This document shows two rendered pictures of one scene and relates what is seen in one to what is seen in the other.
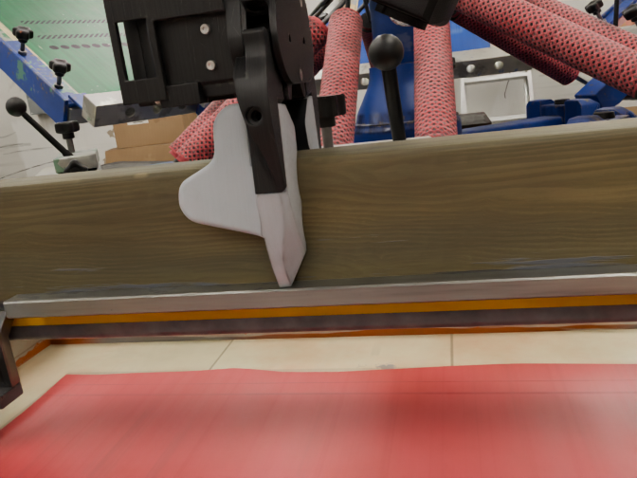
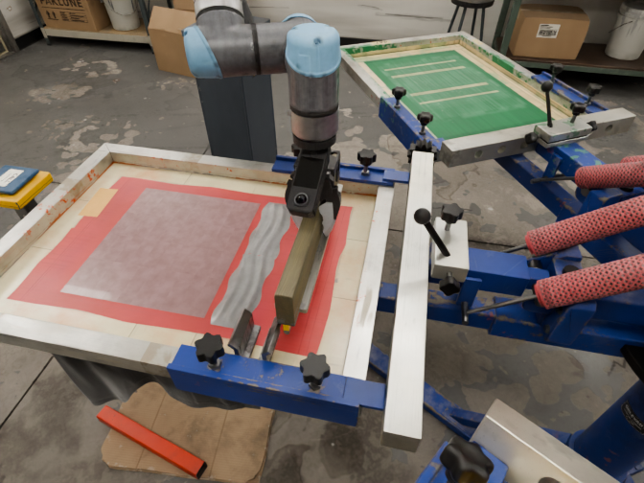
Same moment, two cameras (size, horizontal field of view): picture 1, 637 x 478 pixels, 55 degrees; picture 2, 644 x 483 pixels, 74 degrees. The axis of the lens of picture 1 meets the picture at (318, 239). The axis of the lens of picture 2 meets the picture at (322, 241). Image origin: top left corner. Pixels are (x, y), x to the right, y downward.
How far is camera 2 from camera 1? 0.81 m
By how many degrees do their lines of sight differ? 79
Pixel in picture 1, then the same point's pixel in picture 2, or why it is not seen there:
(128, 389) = (338, 222)
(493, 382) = (318, 304)
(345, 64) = (630, 209)
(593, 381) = (311, 329)
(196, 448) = not seen: hidden behind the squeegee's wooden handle
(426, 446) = not seen: hidden behind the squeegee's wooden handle
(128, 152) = not seen: outside the picture
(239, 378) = (338, 245)
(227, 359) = (352, 241)
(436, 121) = (554, 282)
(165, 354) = (360, 226)
